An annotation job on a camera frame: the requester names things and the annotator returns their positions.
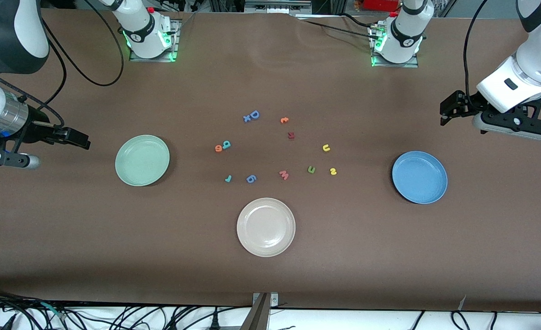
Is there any long black table cable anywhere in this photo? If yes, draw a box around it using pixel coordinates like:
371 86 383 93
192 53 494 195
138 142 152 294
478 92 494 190
303 21 376 38

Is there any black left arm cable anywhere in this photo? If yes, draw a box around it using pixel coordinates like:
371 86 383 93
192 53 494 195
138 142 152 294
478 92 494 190
463 0 488 113

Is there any beige plate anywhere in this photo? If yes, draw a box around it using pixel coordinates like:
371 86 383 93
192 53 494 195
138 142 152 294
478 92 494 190
236 198 296 258

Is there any small metal clamp plate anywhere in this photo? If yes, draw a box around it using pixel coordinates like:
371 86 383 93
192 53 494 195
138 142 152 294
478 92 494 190
253 292 279 307

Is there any grey metal bar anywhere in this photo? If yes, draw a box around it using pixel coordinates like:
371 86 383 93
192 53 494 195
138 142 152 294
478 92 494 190
240 293 271 330

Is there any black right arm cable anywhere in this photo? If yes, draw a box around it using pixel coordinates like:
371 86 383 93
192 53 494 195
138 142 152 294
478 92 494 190
0 0 125 129

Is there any brown table cover sheet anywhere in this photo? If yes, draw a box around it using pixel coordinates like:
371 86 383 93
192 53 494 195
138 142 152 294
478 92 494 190
0 9 541 313

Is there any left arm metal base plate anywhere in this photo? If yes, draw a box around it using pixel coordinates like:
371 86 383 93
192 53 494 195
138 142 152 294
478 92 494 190
370 25 420 68

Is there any red box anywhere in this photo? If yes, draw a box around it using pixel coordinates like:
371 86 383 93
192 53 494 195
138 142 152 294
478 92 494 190
364 0 401 12

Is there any black looped floor cable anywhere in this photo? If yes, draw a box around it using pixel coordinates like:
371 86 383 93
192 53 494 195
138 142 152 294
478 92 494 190
451 311 470 330

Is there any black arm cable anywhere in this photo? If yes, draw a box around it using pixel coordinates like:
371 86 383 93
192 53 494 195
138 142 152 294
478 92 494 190
0 0 125 129
463 0 488 113

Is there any short black table cable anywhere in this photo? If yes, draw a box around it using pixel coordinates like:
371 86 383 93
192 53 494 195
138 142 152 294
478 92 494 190
341 13 374 29

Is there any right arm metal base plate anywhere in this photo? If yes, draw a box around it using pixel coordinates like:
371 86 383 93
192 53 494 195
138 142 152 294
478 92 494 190
128 18 180 62

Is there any teal cable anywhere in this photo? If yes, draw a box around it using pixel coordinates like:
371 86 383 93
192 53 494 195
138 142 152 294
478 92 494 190
40 302 68 320

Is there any aluminium frame rail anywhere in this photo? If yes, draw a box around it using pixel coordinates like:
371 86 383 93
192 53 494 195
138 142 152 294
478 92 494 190
208 0 344 14

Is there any green plate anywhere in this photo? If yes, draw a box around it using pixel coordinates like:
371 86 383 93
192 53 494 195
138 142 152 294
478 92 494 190
115 135 170 187

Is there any blue plate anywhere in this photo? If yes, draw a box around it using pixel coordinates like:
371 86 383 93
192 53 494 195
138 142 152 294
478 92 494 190
392 151 448 204

